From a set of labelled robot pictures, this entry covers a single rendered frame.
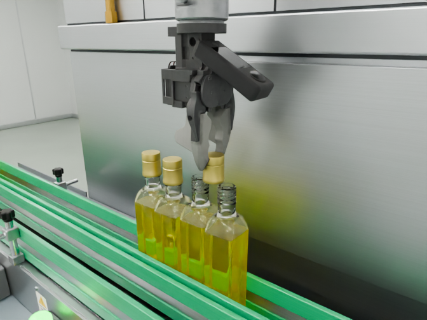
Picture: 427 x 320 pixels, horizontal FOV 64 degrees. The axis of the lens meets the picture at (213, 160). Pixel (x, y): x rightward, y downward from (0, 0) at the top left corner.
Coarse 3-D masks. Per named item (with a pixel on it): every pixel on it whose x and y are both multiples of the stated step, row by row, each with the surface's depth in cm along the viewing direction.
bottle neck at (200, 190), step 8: (192, 176) 56; (200, 176) 57; (192, 184) 56; (200, 184) 55; (208, 184) 57; (192, 192) 57; (200, 192) 56; (208, 192) 57; (192, 200) 57; (200, 200) 56; (208, 200) 58
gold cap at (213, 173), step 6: (210, 156) 52; (216, 156) 52; (222, 156) 52; (210, 162) 52; (216, 162) 52; (222, 162) 53; (210, 168) 52; (216, 168) 52; (222, 168) 53; (204, 174) 53; (210, 174) 53; (216, 174) 53; (222, 174) 53; (204, 180) 54; (210, 180) 53; (216, 180) 53; (222, 180) 54
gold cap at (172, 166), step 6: (168, 156) 60; (174, 156) 60; (168, 162) 57; (174, 162) 57; (180, 162) 58; (168, 168) 58; (174, 168) 58; (180, 168) 58; (168, 174) 58; (174, 174) 58; (180, 174) 59; (168, 180) 58; (174, 180) 58; (180, 180) 59
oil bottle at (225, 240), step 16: (208, 224) 54; (224, 224) 52; (240, 224) 53; (208, 240) 54; (224, 240) 52; (240, 240) 54; (208, 256) 55; (224, 256) 53; (240, 256) 55; (208, 272) 56; (224, 272) 54; (240, 272) 56; (224, 288) 55; (240, 288) 57
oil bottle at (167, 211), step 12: (156, 204) 61; (168, 204) 59; (180, 204) 59; (156, 216) 61; (168, 216) 59; (156, 228) 62; (168, 228) 60; (156, 240) 63; (168, 240) 61; (156, 252) 64; (168, 252) 62; (168, 264) 62; (180, 264) 62
